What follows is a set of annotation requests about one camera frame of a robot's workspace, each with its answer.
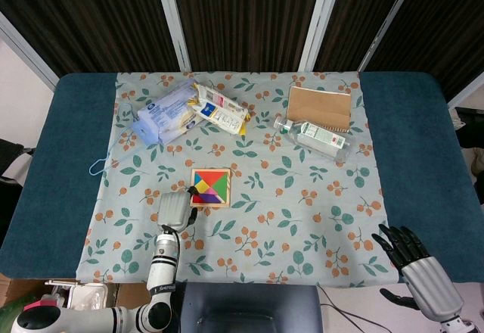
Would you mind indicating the small pink triangle block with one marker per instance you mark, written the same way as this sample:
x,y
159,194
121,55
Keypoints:
x,y
212,193

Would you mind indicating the white partition post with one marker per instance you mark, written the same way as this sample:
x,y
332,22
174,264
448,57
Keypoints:
x,y
389,22
467,91
26,49
172,19
321,19

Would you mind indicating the cardboard box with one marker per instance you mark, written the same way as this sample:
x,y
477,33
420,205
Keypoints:
x,y
22,291

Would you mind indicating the dark grey robot torso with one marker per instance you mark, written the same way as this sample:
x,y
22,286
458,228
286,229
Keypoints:
x,y
249,310

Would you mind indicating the black equipment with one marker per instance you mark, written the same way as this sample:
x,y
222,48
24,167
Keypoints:
x,y
469,125

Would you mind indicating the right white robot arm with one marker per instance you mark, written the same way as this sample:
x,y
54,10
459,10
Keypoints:
x,y
457,325

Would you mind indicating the floral leaf-and-berry tablecloth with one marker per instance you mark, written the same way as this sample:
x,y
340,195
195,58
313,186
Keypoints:
x,y
264,234

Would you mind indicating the left silver and black robot hand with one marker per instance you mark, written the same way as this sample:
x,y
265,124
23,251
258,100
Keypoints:
x,y
174,210

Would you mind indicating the pale blue wet wipes pack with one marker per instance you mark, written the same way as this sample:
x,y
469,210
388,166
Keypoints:
x,y
162,115

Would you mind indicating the white plastic container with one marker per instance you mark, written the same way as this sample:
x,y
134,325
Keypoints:
x,y
87,297

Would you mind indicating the right silver and black robot hand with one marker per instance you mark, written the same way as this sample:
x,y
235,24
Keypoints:
x,y
427,284

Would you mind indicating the dark ribbed partition panel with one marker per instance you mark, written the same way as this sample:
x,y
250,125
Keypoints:
x,y
359,15
87,15
249,15
446,19

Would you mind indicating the green triangle tangram piece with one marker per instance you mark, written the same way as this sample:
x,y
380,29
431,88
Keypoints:
x,y
222,188

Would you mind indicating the clear plastic water bottle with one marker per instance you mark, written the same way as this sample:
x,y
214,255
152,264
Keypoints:
x,y
321,136

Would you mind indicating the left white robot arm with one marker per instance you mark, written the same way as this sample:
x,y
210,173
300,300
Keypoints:
x,y
160,268

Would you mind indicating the purple parallelogram puzzle piece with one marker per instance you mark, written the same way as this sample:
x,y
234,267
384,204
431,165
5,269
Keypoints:
x,y
210,200

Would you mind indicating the white and yellow snack bag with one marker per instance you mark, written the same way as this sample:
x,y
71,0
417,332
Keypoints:
x,y
223,115

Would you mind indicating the red triangle tangram piece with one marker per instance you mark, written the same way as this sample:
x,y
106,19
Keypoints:
x,y
196,201

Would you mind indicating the orange-red triangle tangram piece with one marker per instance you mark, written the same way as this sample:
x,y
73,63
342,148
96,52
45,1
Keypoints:
x,y
210,177

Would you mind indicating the wooden tangram tray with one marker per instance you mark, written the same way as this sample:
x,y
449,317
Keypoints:
x,y
229,191

